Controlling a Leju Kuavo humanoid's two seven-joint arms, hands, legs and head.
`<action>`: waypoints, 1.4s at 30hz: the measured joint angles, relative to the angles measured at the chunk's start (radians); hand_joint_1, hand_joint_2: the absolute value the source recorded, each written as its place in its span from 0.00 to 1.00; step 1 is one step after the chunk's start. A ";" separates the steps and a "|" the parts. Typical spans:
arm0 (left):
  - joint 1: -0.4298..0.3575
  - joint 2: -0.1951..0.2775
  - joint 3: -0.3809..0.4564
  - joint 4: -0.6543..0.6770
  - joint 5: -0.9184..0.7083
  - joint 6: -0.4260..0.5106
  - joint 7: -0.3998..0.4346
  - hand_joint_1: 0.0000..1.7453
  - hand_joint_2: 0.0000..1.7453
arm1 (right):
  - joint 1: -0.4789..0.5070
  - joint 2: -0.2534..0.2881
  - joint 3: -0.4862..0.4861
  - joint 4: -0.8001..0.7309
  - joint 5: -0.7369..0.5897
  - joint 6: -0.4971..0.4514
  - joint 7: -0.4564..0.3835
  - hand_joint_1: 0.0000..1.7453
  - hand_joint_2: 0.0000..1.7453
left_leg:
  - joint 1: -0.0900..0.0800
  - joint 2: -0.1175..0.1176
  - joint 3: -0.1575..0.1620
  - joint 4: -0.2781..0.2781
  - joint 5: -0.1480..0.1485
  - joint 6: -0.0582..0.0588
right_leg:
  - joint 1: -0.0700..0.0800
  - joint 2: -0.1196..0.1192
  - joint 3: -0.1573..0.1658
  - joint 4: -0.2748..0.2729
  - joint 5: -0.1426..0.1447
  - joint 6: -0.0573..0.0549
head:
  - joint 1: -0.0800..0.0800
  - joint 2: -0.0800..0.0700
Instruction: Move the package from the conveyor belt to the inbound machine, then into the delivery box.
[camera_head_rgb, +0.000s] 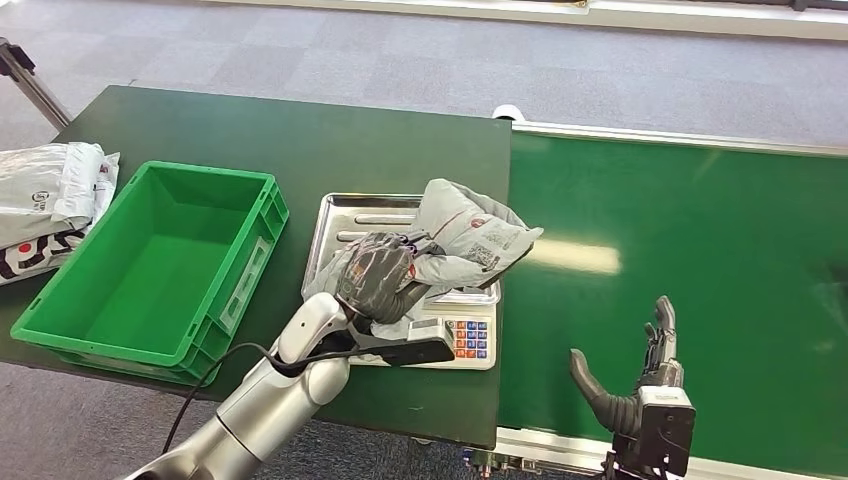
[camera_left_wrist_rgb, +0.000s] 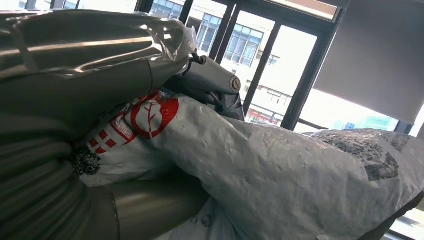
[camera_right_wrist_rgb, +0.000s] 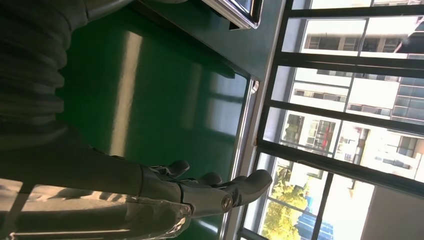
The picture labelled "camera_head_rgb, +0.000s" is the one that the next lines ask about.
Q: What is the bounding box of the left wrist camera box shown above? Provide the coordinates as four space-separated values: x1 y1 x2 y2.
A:
344 317 458 370

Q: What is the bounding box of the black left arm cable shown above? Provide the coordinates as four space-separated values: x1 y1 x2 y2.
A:
160 341 372 457

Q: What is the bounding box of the metal tripod pole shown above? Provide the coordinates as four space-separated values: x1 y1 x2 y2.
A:
0 36 73 131

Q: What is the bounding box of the grey courier bag package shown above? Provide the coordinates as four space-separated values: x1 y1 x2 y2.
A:
303 177 546 343

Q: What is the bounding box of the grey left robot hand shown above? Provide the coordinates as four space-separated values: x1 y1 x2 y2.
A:
334 230 446 327

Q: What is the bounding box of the green plastic crate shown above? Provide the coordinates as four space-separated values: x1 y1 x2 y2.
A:
10 160 291 389

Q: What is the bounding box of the white electronic scale body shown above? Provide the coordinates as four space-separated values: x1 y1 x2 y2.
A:
344 291 498 372

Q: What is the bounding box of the courier bag with black print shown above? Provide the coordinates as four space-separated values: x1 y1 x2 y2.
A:
0 152 123 288

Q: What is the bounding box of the green conveyor belt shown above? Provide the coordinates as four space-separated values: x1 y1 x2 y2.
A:
496 132 848 475

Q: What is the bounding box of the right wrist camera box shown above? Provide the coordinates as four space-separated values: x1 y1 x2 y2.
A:
612 386 698 480

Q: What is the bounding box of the small folded white courier bag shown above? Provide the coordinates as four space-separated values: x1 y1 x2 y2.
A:
51 140 109 224

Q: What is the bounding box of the white window sill ledge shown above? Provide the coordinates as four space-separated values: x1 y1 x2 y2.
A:
198 0 848 44

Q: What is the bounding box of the white courier bag with logo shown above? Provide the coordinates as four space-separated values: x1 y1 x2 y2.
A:
0 144 73 252

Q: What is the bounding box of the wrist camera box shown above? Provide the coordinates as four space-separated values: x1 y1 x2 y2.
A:
344 317 458 370
612 386 698 480

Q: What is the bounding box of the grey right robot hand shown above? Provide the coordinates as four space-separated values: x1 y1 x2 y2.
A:
567 295 685 439

